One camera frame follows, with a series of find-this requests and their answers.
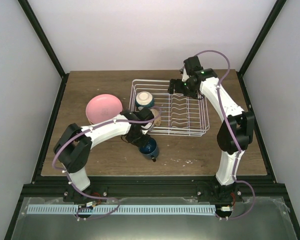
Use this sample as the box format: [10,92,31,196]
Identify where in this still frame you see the left black frame post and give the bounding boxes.
[16,0,66,78]

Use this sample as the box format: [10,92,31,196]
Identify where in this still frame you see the purple cable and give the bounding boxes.
[194,49,257,221]
[51,105,162,221]

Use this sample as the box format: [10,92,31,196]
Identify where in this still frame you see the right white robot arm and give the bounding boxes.
[168,55,255,202]

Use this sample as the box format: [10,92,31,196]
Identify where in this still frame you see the dark blue mug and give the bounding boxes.
[138,137,160,163]

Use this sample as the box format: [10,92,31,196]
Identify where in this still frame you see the cream shallow bowl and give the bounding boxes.
[150,108,162,127]

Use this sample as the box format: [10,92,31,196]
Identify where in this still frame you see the pink plate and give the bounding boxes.
[85,94,123,124]

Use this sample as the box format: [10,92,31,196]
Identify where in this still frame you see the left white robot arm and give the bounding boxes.
[51,106,161,202]

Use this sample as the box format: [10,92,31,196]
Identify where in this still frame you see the white wire dish rack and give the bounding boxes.
[129,79,210,137]

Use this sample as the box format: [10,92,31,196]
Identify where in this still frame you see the light blue slotted strip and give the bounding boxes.
[26,204,216,216]

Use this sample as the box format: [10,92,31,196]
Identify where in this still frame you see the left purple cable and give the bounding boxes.
[51,105,162,221]

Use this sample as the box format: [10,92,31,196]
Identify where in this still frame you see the metal front sheet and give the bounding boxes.
[5,197,298,240]

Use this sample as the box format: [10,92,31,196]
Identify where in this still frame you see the cream and blue bowl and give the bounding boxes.
[134,91,155,110]

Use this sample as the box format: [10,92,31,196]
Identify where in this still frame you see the black frame post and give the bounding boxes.
[239,0,288,73]
[16,0,66,78]

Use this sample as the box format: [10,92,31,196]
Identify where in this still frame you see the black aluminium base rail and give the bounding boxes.
[20,176,289,203]

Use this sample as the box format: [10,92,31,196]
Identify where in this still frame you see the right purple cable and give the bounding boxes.
[194,49,257,221]

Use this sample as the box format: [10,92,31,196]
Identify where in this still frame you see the right black frame post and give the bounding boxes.
[239,0,288,73]

